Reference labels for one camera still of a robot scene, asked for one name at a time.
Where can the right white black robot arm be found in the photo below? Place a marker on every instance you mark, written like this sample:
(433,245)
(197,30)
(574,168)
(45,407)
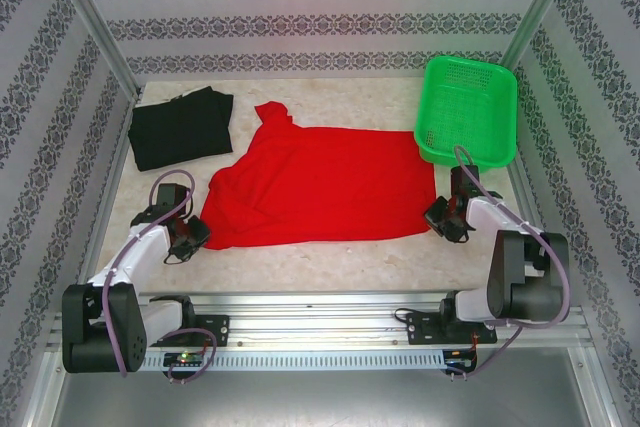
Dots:
(530,287)

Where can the aluminium side rail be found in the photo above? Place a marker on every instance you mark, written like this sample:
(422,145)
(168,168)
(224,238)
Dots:
(530,187)
(107,187)

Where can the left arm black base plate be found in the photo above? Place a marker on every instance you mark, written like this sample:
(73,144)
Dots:
(217,329)

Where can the green plastic basket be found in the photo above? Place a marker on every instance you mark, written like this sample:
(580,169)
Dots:
(465,112)

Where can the red bear print t-shirt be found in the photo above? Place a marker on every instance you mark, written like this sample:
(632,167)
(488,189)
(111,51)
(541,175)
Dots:
(325,182)

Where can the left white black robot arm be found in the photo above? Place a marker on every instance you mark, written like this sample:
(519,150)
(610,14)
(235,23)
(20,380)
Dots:
(100,327)

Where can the aluminium frame post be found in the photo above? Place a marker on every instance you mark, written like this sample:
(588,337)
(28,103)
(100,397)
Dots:
(95,22)
(540,7)

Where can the folded black t-shirt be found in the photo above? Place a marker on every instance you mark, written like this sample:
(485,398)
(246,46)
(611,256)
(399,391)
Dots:
(180,127)

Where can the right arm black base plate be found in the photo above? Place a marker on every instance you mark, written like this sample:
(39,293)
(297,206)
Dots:
(420,329)

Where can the aluminium mounting rail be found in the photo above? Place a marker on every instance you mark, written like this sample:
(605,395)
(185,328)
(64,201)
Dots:
(310,324)

